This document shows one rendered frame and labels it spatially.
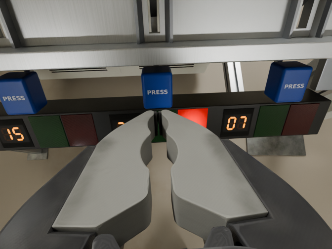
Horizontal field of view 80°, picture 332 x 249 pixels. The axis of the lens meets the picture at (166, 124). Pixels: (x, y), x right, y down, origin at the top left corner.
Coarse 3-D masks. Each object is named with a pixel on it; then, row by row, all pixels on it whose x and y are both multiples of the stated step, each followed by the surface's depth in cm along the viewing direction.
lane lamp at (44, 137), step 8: (32, 120) 19; (40, 120) 19; (48, 120) 19; (56, 120) 19; (40, 128) 19; (48, 128) 19; (56, 128) 19; (40, 136) 20; (48, 136) 20; (56, 136) 20; (64, 136) 20; (40, 144) 20; (48, 144) 20; (56, 144) 20; (64, 144) 20
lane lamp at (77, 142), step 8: (64, 120) 19; (72, 120) 19; (80, 120) 19; (88, 120) 19; (72, 128) 19; (80, 128) 19; (88, 128) 19; (72, 136) 20; (80, 136) 20; (88, 136) 20; (96, 136) 20; (72, 144) 20; (80, 144) 20; (88, 144) 20; (96, 144) 20
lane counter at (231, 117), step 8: (224, 112) 19; (232, 112) 19; (240, 112) 19; (248, 112) 20; (224, 120) 20; (232, 120) 20; (240, 120) 20; (248, 120) 20; (224, 128) 20; (232, 128) 20; (240, 128) 20; (248, 128) 20; (224, 136) 21
